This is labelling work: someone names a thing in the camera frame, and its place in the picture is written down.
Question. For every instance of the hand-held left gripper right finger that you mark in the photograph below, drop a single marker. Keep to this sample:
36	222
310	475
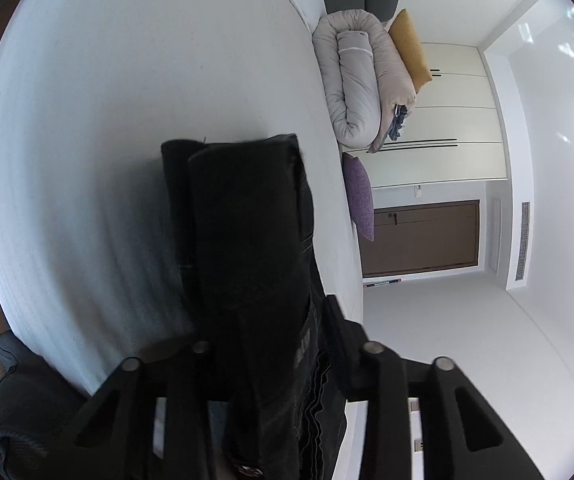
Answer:
339	340

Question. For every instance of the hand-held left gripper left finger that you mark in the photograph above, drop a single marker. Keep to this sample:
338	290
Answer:
187	390

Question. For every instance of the black pants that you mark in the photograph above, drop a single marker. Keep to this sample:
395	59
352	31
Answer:
252	260

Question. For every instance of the thin stick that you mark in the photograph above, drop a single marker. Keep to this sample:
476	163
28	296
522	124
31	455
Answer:
382	283

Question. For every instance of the brown door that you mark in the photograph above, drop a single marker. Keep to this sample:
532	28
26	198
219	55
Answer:
419	240

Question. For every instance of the purple pillow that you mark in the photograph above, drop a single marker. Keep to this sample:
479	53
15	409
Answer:
358	195

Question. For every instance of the dark cloth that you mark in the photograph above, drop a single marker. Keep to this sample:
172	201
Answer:
27	410

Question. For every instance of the cream wardrobe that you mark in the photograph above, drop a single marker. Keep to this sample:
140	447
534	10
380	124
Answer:
457	125

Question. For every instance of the bed with white sheet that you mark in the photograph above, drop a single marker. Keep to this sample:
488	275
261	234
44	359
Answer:
142	135

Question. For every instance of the folded beige duvet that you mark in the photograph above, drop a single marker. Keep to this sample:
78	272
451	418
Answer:
362	80

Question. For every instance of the yellow pillow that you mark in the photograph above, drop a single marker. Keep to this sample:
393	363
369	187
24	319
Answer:
409	50

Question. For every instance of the wall air vent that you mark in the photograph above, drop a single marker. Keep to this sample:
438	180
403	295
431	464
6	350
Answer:
523	240

